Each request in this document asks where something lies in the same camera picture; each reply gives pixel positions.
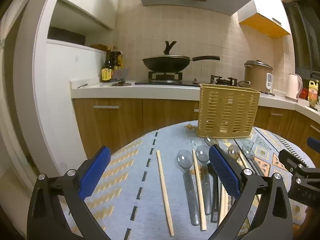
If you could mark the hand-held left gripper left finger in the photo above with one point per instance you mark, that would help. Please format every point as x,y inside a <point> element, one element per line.
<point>96,172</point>

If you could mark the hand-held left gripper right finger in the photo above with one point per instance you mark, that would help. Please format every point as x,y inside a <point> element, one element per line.
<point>225,172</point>

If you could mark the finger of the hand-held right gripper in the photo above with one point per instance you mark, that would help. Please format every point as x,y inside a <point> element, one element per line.
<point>314,143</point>
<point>302,180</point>

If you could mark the yellow plastic utensil basket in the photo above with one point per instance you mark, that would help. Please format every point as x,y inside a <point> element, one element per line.
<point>225,110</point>

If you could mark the clear plastic spoon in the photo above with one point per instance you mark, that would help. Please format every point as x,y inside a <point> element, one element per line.
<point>233,151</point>
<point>210,141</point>
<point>247,151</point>
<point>190,192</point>
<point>206,187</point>

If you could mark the black plastic spoon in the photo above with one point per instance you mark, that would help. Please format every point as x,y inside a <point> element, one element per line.
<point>215,205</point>

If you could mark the patterned blue tablecloth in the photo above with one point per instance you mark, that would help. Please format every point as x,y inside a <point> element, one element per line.
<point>140,175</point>

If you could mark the red container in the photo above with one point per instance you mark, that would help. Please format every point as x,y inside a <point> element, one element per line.
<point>305,93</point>

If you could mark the yellow oil bottle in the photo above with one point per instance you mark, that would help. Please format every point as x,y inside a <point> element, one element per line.
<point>313,92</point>

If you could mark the white electric kettle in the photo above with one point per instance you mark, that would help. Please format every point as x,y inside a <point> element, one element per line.
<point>292,87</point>

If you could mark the white countertop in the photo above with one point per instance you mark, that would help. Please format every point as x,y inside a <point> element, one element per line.
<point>100,90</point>

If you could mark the small black spoon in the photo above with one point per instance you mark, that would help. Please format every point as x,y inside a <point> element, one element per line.
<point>82,85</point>

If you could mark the brown rice cooker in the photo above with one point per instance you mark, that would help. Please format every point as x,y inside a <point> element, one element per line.
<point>256,76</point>

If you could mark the brown round coaster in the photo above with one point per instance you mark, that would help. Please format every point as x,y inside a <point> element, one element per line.
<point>121,84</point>

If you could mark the black gas stove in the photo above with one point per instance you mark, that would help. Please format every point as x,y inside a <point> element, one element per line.
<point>187,82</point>

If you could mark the dark sauce bottle yellow label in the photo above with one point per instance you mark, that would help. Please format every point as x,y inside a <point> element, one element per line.
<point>107,72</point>

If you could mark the grey phone stand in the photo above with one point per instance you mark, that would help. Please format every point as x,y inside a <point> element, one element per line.
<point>121,73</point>

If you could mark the dark window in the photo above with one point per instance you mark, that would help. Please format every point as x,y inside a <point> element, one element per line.
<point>305,35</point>

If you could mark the dark sauce bottle red label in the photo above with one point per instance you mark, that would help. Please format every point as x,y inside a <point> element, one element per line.
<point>117,60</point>

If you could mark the black wok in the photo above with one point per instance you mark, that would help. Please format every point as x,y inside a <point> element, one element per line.
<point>165,65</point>

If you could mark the white orange wall cabinet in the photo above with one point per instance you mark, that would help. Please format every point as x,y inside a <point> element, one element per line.
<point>265,15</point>

